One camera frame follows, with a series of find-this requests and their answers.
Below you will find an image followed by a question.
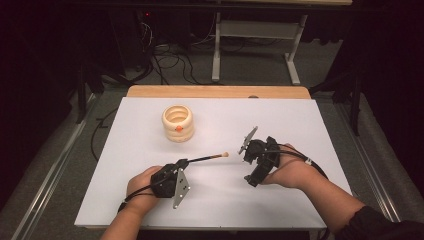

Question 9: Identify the person's black sleeve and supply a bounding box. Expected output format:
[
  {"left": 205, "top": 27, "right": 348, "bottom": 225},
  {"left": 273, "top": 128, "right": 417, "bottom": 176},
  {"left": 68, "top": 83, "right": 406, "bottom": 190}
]
[{"left": 333, "top": 205, "right": 424, "bottom": 240}]

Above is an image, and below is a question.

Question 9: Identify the black handled paint brush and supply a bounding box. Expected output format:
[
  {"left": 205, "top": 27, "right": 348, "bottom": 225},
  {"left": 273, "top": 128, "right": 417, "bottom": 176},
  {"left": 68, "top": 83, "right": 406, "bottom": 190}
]
[{"left": 185, "top": 151, "right": 230, "bottom": 164}]

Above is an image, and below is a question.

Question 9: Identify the tangle of black floor cables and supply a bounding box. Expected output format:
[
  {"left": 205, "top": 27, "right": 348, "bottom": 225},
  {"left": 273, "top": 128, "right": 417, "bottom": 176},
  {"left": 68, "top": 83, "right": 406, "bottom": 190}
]
[{"left": 133, "top": 19, "right": 214, "bottom": 86}]

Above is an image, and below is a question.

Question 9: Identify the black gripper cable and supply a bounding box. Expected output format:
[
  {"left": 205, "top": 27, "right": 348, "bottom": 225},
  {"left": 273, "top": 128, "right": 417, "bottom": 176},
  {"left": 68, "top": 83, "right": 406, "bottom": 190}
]
[
  {"left": 266, "top": 143, "right": 330, "bottom": 180},
  {"left": 117, "top": 179, "right": 169, "bottom": 213}
]

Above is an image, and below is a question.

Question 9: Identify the white cable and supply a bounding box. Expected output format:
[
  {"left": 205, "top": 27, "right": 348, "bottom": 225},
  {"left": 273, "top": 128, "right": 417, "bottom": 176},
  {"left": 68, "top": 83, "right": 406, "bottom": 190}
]
[{"left": 139, "top": 20, "right": 155, "bottom": 53}]

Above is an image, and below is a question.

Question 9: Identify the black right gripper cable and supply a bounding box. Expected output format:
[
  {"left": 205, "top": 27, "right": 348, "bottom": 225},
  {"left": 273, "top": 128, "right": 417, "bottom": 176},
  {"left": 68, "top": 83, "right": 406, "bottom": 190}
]
[{"left": 266, "top": 143, "right": 330, "bottom": 180}]

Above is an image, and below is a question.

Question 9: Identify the desk with white metal frame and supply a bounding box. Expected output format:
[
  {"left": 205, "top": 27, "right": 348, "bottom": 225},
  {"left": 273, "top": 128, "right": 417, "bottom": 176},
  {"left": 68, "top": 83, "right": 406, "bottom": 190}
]
[{"left": 211, "top": 0, "right": 354, "bottom": 86}]

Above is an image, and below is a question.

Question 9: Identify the person's left hand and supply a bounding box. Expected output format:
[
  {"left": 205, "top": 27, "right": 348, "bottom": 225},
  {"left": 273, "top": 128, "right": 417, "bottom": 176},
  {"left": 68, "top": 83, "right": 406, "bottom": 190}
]
[{"left": 126, "top": 165, "right": 164, "bottom": 209}]

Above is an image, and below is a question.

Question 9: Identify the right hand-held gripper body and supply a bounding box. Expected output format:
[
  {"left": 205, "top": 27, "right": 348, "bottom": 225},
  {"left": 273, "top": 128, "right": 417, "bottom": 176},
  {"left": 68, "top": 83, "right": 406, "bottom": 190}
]
[{"left": 237, "top": 125, "right": 282, "bottom": 176}]

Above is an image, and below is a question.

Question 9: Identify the black floor cable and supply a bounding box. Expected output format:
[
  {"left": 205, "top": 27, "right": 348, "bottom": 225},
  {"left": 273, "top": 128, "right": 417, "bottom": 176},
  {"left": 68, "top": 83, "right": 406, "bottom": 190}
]
[{"left": 90, "top": 106, "right": 120, "bottom": 163}]

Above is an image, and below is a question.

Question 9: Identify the metal floor rail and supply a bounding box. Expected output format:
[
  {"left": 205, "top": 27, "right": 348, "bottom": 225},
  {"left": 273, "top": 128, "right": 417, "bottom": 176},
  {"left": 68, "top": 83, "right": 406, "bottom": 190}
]
[
  {"left": 335, "top": 102, "right": 402, "bottom": 223},
  {"left": 11, "top": 94, "right": 98, "bottom": 240}
]

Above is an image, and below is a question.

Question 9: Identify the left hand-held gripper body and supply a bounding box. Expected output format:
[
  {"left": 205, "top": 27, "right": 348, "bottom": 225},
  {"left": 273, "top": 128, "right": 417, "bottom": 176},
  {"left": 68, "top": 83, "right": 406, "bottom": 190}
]
[{"left": 150, "top": 163, "right": 192, "bottom": 210}]

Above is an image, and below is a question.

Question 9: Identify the person's right hand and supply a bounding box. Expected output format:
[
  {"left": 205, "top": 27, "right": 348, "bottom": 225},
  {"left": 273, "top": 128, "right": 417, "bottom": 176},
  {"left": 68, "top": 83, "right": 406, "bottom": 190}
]
[{"left": 263, "top": 143, "right": 323, "bottom": 190}]

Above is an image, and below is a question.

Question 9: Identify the black stand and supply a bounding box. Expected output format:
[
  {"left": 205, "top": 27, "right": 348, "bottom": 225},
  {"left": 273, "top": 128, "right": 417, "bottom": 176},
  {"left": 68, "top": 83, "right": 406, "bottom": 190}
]
[
  {"left": 309, "top": 71, "right": 364, "bottom": 137},
  {"left": 75, "top": 62, "right": 105, "bottom": 125}
]

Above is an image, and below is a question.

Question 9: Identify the cream ringed duck pen holder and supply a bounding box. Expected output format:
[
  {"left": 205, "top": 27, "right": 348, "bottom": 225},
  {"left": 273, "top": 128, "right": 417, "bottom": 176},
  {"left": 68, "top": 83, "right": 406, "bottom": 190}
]
[{"left": 161, "top": 104, "right": 195, "bottom": 144}]

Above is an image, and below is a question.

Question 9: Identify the white table mat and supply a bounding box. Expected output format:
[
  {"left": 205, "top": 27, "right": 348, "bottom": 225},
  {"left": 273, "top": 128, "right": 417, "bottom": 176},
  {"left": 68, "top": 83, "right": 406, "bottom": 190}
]
[{"left": 73, "top": 96, "right": 353, "bottom": 230}]

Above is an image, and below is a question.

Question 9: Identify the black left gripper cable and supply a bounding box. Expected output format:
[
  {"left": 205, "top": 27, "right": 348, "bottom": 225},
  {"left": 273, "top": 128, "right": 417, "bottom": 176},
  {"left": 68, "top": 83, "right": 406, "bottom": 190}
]
[{"left": 117, "top": 179, "right": 169, "bottom": 213}]

